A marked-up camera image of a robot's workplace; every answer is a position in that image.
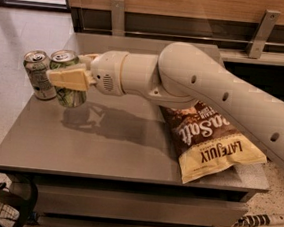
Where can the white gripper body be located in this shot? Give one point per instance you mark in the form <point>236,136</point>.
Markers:
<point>106,72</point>

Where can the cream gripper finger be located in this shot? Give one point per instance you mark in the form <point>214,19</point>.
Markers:
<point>73,79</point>
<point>87,59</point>

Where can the green soda can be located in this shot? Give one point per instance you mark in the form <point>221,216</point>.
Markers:
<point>66,97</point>

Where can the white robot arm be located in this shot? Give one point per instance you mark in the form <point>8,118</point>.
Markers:
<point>178,77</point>

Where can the silver 7up can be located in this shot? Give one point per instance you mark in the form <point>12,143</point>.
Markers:
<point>36,64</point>

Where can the Late July chips bag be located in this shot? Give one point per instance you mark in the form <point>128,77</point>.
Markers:
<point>207,143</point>

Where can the grey upper drawer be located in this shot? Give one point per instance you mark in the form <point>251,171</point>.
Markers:
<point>140,207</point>

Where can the white power strip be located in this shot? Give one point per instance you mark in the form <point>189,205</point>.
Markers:
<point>259,220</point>

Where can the left metal bracket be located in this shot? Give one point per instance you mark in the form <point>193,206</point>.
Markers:
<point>118,17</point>

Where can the metal bracket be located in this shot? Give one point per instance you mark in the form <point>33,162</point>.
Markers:
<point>256,45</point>
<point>118,17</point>

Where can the right metal bracket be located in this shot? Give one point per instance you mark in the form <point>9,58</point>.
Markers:
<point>256,45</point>

